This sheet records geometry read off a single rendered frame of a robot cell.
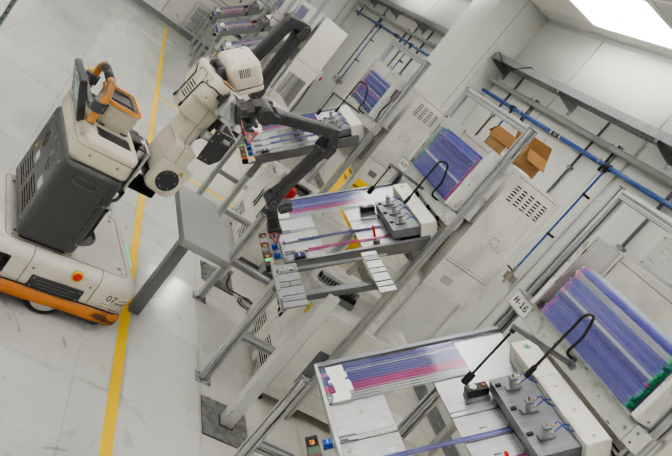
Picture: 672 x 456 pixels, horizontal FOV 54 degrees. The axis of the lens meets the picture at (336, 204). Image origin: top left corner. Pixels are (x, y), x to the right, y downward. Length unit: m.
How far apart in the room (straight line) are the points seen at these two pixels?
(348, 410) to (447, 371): 0.38
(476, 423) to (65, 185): 1.75
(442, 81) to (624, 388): 4.67
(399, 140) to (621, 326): 2.68
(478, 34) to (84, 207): 4.49
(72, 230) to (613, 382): 2.06
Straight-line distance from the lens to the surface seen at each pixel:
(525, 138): 3.14
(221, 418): 3.20
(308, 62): 7.64
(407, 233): 3.20
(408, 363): 2.43
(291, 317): 3.49
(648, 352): 2.13
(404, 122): 4.53
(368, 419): 2.24
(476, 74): 6.54
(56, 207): 2.81
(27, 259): 2.90
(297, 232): 3.35
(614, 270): 2.59
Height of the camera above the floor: 1.70
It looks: 12 degrees down
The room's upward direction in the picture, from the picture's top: 39 degrees clockwise
